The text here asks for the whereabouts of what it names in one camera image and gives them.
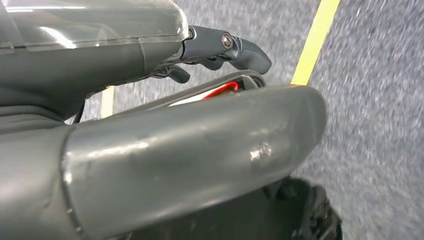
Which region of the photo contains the black robot foot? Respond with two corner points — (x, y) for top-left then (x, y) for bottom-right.
(132, 177), (344, 240)

